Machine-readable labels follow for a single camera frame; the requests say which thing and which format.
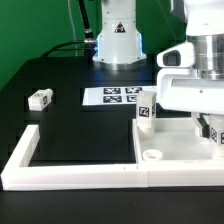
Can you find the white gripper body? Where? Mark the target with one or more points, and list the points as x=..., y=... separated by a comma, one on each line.
x=182, y=90

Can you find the white U-shaped obstacle fence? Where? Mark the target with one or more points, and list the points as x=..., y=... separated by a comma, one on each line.
x=150, y=170

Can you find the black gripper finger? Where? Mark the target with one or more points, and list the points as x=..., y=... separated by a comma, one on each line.
x=202, y=128

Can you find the white square tabletop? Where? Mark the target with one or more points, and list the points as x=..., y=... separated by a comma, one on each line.
x=174, y=140

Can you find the white sheet with fiducial tags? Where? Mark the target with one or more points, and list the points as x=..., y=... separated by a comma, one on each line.
x=113, y=95

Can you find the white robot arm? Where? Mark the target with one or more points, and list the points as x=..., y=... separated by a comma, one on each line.
x=119, y=44

